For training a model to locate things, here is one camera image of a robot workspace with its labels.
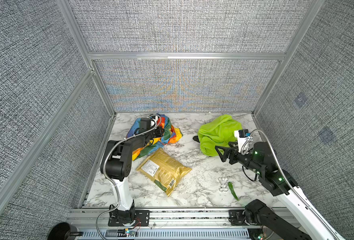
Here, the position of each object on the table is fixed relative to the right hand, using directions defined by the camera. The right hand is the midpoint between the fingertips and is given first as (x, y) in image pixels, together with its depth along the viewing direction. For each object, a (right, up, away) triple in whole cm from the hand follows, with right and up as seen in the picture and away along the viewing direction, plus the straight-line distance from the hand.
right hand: (221, 144), depth 69 cm
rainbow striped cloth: (-25, +3, +30) cm, 39 cm away
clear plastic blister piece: (+6, -23, +16) cm, 29 cm away
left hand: (-31, +7, +30) cm, 43 cm away
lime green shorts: (+6, +5, +23) cm, 24 cm away
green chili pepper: (+9, -25, +14) cm, 30 cm away
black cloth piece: (-8, 0, +30) cm, 31 cm away
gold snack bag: (-27, -15, +13) cm, 34 cm away
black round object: (-73, -40, -1) cm, 83 cm away
